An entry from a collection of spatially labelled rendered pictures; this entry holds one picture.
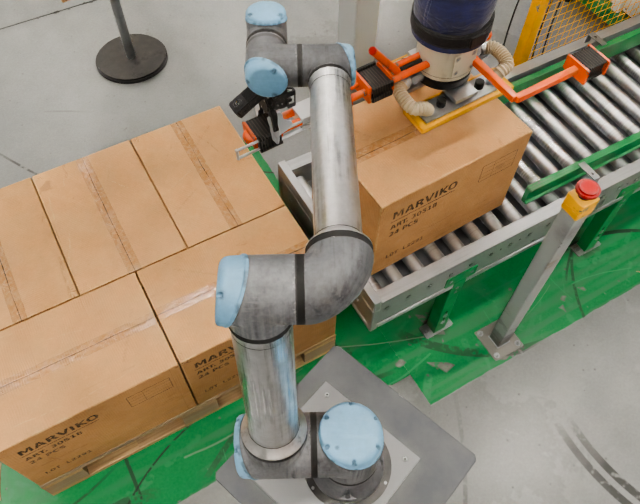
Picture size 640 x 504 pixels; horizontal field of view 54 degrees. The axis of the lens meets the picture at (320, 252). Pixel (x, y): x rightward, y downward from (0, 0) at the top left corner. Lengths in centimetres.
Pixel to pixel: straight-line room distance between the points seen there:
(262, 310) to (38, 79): 311
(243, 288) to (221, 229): 138
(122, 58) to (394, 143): 218
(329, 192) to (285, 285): 21
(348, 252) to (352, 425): 58
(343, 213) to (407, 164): 95
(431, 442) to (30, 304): 140
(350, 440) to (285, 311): 56
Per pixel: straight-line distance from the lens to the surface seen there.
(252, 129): 170
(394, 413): 181
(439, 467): 179
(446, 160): 204
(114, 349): 219
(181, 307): 220
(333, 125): 122
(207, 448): 258
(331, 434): 148
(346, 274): 100
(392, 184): 195
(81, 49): 406
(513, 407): 272
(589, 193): 197
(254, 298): 98
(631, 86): 315
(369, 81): 182
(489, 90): 202
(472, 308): 286
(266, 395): 122
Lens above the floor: 246
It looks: 58 degrees down
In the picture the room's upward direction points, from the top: 1 degrees clockwise
